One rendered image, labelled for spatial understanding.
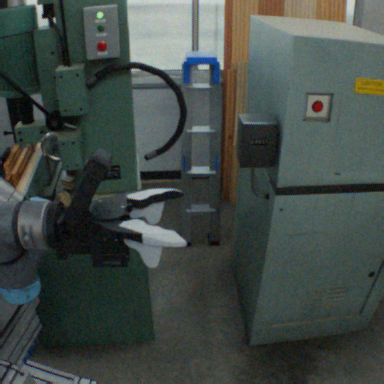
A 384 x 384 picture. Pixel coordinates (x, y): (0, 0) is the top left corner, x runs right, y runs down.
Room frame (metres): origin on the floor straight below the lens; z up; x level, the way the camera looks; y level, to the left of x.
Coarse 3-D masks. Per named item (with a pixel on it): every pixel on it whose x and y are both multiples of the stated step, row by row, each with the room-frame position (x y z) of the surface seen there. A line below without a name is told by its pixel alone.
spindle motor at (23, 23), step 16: (0, 16) 1.14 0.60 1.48; (16, 16) 1.15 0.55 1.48; (32, 16) 1.20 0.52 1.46; (0, 32) 1.14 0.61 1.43; (16, 32) 1.15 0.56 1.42; (32, 32) 1.20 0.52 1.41; (0, 48) 1.14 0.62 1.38; (16, 48) 1.15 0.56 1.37; (32, 48) 1.19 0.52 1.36; (0, 64) 1.15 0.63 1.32; (16, 64) 1.15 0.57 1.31; (32, 64) 1.18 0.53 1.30; (0, 80) 1.15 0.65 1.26; (16, 80) 1.15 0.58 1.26; (32, 80) 1.18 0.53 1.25; (0, 96) 1.16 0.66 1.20; (16, 96) 1.14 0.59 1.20
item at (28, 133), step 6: (36, 120) 1.25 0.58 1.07; (42, 120) 1.25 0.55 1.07; (18, 126) 1.20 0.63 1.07; (24, 126) 1.20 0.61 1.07; (30, 126) 1.19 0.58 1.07; (36, 126) 1.20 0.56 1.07; (42, 126) 1.20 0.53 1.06; (18, 132) 1.18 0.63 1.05; (24, 132) 1.19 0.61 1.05; (30, 132) 1.19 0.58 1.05; (36, 132) 1.20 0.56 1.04; (18, 138) 1.18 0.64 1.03; (24, 138) 1.19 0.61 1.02; (30, 138) 1.19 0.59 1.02; (36, 138) 1.20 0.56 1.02; (18, 144) 1.18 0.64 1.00
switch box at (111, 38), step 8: (88, 8) 1.10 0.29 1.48; (96, 8) 1.10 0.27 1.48; (104, 8) 1.11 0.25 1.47; (112, 8) 1.11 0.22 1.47; (88, 16) 1.10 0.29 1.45; (96, 16) 1.10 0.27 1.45; (104, 16) 1.11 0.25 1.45; (112, 16) 1.11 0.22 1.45; (88, 24) 1.10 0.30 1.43; (96, 24) 1.10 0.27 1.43; (104, 24) 1.11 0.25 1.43; (112, 24) 1.11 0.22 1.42; (88, 32) 1.10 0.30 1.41; (96, 32) 1.10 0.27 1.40; (104, 32) 1.10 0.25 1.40; (112, 32) 1.11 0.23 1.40; (88, 40) 1.10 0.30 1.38; (96, 40) 1.10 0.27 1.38; (104, 40) 1.10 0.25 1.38; (112, 40) 1.11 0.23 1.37; (88, 48) 1.10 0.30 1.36; (96, 48) 1.10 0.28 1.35; (112, 48) 1.11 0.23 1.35; (88, 56) 1.10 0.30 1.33; (96, 56) 1.10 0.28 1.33; (104, 56) 1.11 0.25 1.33; (112, 56) 1.11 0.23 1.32
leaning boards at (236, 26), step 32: (224, 0) 2.51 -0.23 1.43; (256, 0) 2.49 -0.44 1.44; (288, 0) 2.51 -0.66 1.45; (320, 0) 2.52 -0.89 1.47; (224, 32) 2.51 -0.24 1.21; (224, 64) 2.49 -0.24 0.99; (224, 96) 2.47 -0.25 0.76; (224, 128) 2.46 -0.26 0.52; (224, 160) 2.34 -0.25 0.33; (224, 192) 2.32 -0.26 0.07
